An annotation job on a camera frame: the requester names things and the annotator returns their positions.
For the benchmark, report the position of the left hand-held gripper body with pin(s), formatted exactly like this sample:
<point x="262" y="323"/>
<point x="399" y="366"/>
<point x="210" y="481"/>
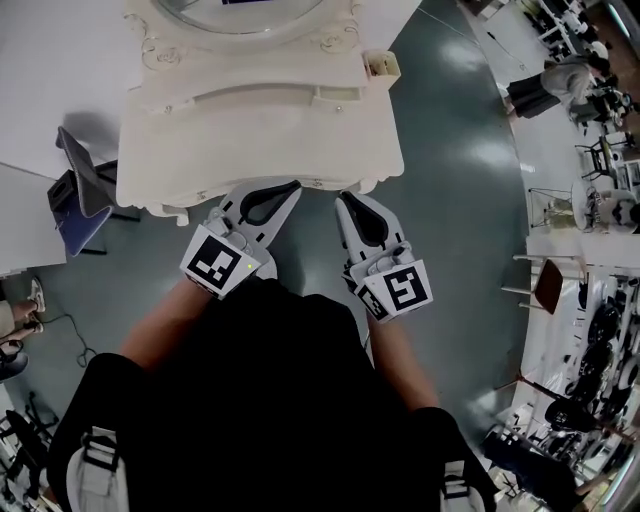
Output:
<point x="216" y="262"/>

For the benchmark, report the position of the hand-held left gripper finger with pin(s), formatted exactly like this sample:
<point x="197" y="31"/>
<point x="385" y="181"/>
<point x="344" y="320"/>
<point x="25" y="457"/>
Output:
<point x="231" y="200"/>
<point x="280" y="215"/>

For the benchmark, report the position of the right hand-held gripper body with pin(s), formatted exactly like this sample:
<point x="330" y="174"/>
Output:
<point x="395" y="285"/>

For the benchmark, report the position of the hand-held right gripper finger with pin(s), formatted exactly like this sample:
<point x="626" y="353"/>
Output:
<point x="342" y="220"/>
<point x="385" y="217"/>

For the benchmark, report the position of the cream dressing table drawer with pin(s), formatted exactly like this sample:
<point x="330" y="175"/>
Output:
<point x="338" y="100"/>

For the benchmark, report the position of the person's right forearm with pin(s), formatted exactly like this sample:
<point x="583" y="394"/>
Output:
<point x="405" y="360"/>

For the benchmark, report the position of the person's left forearm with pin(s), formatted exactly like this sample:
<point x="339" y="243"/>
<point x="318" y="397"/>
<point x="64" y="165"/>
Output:
<point x="165" y="325"/>

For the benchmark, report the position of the cream dressing table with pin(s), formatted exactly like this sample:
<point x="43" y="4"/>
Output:
<point x="260" y="145"/>

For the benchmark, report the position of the oval dressing table mirror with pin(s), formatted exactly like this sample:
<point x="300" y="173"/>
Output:
<point x="240" y="20"/>

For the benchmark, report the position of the blue board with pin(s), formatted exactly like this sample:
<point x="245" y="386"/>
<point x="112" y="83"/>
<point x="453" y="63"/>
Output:
<point x="80" y="230"/>

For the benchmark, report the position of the person's black shirt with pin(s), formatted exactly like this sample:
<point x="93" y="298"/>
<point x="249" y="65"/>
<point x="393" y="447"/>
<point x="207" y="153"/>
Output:
<point x="260" y="400"/>

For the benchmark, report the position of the grey folded stand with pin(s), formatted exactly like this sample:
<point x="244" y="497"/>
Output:
<point x="85" y="172"/>

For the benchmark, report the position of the small white open box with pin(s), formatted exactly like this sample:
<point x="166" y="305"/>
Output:
<point x="382" y="64"/>

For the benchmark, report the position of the brown wooden chair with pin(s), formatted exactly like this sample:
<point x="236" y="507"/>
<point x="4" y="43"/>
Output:
<point x="550" y="285"/>

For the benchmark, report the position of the black box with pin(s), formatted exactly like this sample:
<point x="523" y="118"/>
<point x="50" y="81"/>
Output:
<point x="62" y="192"/>

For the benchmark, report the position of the long white cluttered table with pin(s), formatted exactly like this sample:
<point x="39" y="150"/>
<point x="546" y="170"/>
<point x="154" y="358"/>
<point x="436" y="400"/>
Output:
<point x="575" y="340"/>

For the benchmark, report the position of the white side table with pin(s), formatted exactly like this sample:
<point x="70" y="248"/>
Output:
<point x="27" y="220"/>

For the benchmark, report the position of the small round white table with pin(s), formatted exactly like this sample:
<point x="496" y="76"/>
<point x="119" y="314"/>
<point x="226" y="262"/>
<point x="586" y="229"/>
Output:
<point x="585" y="205"/>

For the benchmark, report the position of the black metal chair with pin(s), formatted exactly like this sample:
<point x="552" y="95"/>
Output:
<point x="602" y="155"/>

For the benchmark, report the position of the black office chair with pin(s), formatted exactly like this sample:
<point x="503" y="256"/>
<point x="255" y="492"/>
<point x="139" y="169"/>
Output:
<point x="22" y="445"/>

